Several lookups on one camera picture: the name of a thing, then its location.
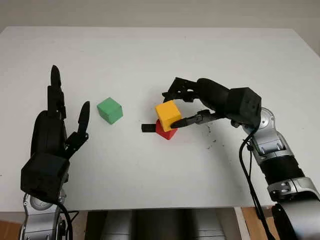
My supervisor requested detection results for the black tape strip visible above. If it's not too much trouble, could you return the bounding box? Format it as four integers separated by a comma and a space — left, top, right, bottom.
140, 123, 158, 134

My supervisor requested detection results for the green cube block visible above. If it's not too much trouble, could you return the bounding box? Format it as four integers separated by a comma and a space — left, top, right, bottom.
96, 96, 124, 125

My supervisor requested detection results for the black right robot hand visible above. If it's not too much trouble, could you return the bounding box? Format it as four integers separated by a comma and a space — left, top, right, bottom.
161, 77, 231, 132

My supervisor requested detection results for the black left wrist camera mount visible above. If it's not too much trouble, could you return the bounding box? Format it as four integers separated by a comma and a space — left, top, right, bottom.
20, 152, 71, 201

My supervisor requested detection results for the grey robot torso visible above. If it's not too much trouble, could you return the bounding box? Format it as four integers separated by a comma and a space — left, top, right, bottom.
86, 208, 236, 240

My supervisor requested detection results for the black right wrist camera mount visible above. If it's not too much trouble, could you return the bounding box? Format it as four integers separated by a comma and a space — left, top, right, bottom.
225, 87, 263, 129

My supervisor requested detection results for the yellow cube block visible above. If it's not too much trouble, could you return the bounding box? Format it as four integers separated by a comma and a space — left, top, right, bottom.
154, 99, 182, 133

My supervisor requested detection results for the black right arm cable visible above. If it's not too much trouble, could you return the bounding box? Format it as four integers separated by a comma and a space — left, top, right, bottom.
238, 124, 276, 240

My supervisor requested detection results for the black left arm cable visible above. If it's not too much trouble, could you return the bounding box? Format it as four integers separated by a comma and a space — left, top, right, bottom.
51, 198, 80, 240

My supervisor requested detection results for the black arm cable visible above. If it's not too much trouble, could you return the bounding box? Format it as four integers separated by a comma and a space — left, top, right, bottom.
238, 124, 276, 240
51, 198, 80, 240

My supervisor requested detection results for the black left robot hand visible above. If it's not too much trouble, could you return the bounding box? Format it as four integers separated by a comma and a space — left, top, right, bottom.
29, 64, 91, 161

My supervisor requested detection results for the red cube block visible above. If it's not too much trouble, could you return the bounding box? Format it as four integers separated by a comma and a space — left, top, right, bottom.
155, 119, 179, 141

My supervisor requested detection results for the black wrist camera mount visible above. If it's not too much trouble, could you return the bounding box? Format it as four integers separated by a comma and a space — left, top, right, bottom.
225, 87, 263, 129
20, 152, 71, 201

